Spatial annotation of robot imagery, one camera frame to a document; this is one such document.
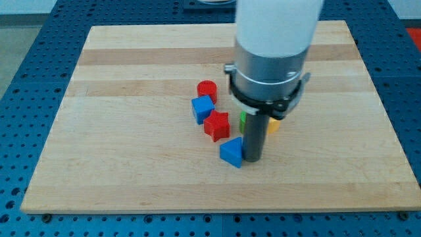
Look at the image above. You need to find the blue cube block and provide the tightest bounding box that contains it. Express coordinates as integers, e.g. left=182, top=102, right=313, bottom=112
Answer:
left=191, top=95, right=215, bottom=124

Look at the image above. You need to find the black clamp ring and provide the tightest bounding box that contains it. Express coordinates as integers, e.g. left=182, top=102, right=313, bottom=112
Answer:
left=228, top=72, right=310, bottom=120

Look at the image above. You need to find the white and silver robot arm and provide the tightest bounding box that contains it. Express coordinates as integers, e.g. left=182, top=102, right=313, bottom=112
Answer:
left=230, top=0, right=324, bottom=102

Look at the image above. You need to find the wooden board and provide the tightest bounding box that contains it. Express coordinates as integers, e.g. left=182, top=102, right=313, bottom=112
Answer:
left=21, top=20, right=420, bottom=214

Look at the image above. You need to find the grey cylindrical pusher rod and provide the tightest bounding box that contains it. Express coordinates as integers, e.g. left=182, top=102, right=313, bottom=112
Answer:
left=242, top=113, right=269, bottom=163

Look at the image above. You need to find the green block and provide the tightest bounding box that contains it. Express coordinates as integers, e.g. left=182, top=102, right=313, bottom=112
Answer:
left=239, top=111, right=247, bottom=134

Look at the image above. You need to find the red cylinder block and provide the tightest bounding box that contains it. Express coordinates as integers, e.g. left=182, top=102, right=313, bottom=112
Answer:
left=197, top=80, right=218, bottom=104

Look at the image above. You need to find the yellow block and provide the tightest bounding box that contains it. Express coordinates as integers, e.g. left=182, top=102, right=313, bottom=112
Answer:
left=267, top=117, right=281, bottom=134

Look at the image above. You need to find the blue triangle block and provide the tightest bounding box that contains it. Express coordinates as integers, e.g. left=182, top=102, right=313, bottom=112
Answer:
left=220, top=137, right=243, bottom=169

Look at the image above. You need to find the red star block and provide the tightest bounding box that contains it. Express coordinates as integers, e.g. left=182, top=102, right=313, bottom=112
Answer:
left=203, top=110, right=230, bottom=142

